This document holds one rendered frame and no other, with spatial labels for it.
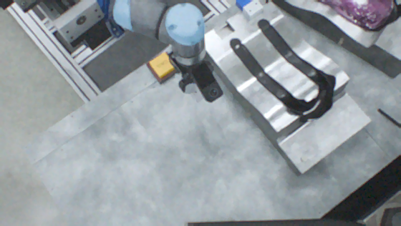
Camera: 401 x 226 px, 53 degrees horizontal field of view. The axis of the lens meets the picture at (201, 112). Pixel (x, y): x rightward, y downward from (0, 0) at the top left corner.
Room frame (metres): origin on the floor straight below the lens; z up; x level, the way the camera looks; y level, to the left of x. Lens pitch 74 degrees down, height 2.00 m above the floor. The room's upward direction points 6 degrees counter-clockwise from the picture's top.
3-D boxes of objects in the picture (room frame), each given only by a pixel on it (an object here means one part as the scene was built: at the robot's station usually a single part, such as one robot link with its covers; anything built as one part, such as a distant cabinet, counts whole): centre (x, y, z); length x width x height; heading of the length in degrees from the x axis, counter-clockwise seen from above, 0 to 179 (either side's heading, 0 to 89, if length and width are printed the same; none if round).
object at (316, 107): (0.42, -0.25, 0.92); 0.35 x 0.16 x 0.09; 30
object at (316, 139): (0.40, -0.25, 0.87); 0.50 x 0.26 x 0.14; 30
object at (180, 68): (0.40, 0.02, 1.09); 0.09 x 0.08 x 0.12; 30
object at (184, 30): (0.39, 0.02, 1.25); 0.09 x 0.08 x 0.11; 61
